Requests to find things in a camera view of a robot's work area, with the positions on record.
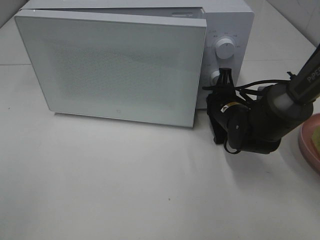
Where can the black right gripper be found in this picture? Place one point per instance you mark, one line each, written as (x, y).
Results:
(227, 112)

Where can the white microwave door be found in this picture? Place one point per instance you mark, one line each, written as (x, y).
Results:
(118, 66)

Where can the sandwich with lettuce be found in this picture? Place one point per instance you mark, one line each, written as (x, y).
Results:
(315, 137)

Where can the pink round plate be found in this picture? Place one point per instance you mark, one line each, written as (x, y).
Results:
(306, 145)

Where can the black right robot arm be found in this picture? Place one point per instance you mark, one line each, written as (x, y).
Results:
(254, 117)

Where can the white lower timer knob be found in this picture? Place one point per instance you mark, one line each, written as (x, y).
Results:
(215, 78)

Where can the white upper power knob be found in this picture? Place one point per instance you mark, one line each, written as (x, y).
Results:
(225, 48)

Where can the white microwave oven body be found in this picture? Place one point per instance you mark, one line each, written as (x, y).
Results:
(224, 18)

